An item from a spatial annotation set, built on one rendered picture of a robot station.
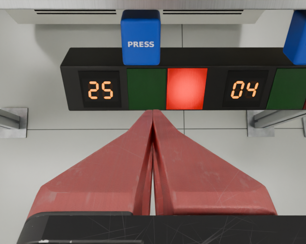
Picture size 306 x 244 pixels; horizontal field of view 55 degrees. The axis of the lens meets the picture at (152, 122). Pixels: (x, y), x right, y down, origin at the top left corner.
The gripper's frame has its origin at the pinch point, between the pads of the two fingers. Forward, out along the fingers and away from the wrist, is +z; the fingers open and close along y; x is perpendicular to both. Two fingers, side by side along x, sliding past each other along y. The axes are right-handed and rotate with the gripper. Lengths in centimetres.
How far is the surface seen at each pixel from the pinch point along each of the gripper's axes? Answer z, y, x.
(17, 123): 60, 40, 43
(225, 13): 72, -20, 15
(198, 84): 9.8, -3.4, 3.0
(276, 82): 9.9, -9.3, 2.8
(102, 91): 9.8, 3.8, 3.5
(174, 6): 6.6, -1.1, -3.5
